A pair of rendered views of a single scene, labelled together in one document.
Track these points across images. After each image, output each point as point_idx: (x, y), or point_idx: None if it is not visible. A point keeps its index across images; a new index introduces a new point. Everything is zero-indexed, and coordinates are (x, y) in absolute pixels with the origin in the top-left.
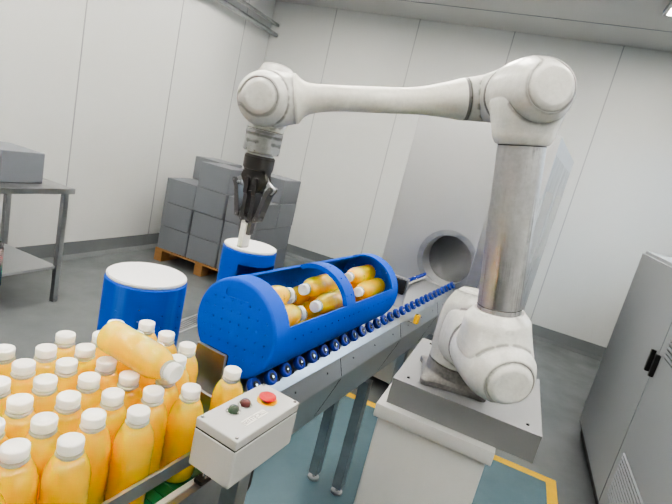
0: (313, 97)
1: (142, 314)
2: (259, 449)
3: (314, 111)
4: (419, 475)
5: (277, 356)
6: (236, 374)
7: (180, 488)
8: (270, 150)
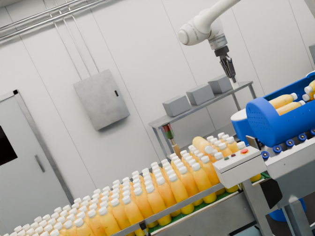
0: (203, 20)
1: (248, 130)
2: (239, 172)
3: (208, 24)
4: None
5: (279, 131)
6: (240, 144)
7: (231, 194)
8: (218, 45)
